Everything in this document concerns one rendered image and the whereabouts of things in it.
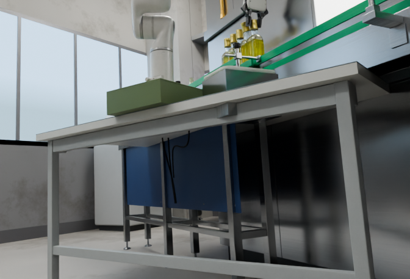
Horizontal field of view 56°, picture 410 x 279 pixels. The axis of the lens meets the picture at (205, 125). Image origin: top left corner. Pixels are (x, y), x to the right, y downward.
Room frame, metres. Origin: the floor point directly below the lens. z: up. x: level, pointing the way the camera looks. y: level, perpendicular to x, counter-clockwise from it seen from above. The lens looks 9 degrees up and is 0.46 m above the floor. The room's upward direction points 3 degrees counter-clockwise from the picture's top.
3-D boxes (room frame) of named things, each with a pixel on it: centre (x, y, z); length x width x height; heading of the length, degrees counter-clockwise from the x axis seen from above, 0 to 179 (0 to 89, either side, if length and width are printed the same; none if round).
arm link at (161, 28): (1.54, 0.17, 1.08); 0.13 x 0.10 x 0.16; 94
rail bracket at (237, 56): (1.52, -0.17, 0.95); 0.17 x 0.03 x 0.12; 118
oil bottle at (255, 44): (1.65, -0.24, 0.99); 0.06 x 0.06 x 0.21; 29
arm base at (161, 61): (1.53, 0.17, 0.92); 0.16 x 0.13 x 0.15; 153
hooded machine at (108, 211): (4.62, 0.87, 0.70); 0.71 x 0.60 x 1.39; 143
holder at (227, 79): (1.39, -0.16, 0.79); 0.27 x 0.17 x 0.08; 118
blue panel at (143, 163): (2.33, 0.17, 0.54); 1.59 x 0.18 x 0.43; 28
